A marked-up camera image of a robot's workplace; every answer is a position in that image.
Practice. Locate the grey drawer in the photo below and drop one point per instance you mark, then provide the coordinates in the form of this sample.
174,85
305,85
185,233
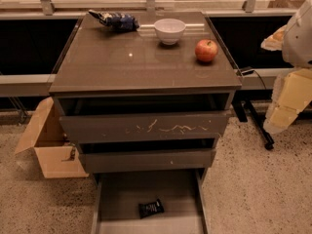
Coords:
144,127
180,192
97,163

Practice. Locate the top grey drawer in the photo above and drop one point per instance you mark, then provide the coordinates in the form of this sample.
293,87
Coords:
144,127

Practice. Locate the white bowl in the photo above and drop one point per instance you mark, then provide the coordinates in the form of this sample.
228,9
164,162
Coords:
169,31

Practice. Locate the dark blueberry rxbar wrapper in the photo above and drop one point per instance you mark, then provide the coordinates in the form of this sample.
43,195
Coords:
149,209

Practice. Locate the blue chip bag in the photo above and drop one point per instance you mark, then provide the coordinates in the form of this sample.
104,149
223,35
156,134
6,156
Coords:
117,21

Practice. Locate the bottom grey drawer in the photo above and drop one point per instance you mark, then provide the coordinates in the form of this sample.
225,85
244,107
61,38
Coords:
180,192

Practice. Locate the open cardboard box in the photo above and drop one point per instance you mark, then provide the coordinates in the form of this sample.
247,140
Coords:
57,157

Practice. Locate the middle grey drawer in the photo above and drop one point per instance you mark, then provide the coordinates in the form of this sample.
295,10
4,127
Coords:
97,163

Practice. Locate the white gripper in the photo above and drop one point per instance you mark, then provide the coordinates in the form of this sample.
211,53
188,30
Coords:
298,39

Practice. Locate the grey drawer cabinet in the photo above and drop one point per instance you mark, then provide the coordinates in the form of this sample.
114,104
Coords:
108,73

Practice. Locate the red apple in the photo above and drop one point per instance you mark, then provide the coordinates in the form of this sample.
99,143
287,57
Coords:
206,50

